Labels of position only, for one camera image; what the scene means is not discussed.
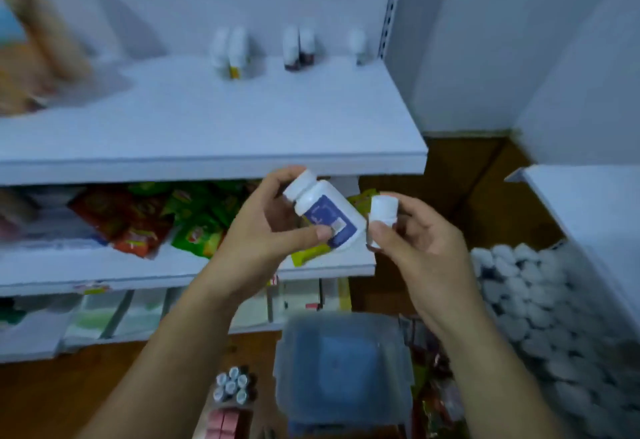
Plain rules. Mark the clear plastic bin of bottles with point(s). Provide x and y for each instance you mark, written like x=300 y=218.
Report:
x=345 y=368

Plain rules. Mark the person's right hand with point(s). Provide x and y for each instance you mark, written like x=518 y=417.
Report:
x=435 y=273

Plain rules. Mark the blue yellow label bottle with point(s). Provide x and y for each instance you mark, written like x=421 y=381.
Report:
x=384 y=208

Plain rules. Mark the row of pale flat packs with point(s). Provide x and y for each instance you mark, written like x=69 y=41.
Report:
x=140 y=313

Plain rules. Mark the pack of small bottles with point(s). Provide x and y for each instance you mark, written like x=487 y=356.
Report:
x=231 y=386

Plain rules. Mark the stack of white heart-lid jars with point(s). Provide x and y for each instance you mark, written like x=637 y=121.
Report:
x=550 y=313

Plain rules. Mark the pink packs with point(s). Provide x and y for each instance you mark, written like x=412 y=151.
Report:
x=12 y=213

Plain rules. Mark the blue tissue packs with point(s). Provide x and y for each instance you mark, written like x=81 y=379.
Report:
x=60 y=233

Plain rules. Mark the blue label white bottle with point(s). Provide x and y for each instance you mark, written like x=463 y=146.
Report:
x=325 y=208

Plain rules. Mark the pile of snack bags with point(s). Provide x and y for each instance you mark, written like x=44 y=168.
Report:
x=140 y=223

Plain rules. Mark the small brown vials group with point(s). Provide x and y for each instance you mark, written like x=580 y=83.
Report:
x=291 y=48
x=307 y=46

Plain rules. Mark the small red boxes pack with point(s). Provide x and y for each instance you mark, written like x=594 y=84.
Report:
x=222 y=423

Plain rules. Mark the person's right forearm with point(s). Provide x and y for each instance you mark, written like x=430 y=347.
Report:
x=495 y=388

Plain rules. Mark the person's left hand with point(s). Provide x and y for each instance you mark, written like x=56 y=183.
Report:
x=255 y=253

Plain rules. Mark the pile of mixed packets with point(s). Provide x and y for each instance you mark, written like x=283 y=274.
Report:
x=435 y=393

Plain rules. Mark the blue green wipes pack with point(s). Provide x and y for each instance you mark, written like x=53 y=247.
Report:
x=10 y=23

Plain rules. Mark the person's left forearm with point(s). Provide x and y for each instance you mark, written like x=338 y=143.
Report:
x=165 y=378

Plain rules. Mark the beige paper cup tube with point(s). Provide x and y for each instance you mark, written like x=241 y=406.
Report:
x=45 y=18

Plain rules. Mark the dark green pack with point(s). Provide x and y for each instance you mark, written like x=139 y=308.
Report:
x=10 y=313

